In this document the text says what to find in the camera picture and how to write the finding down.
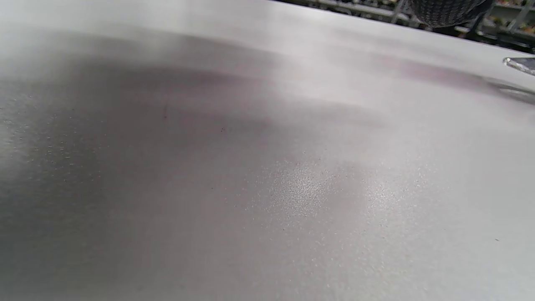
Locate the person's left hand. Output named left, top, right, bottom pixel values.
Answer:
left=408, top=0, right=489, bottom=29

